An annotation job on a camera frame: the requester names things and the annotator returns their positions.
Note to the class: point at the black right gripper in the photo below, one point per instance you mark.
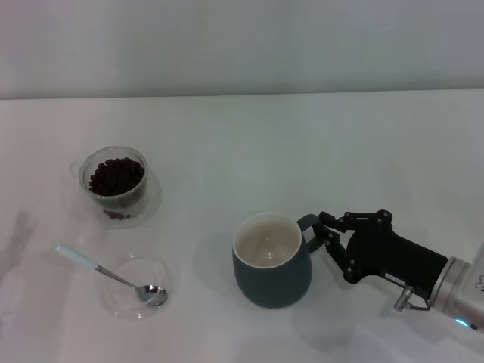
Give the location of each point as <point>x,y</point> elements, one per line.
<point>385,253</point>

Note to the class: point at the dark green ceramic mug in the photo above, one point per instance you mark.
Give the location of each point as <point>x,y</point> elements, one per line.
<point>272,287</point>

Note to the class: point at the double-wall glass cup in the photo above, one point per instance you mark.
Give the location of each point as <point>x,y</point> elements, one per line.
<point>113,204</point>

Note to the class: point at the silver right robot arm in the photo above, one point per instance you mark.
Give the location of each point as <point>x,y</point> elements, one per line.
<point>461,280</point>

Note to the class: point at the coffee beans pile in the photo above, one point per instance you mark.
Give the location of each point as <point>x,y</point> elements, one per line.
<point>117,177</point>

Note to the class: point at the clear glass saucer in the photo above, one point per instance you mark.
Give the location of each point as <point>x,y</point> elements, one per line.
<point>125,304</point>

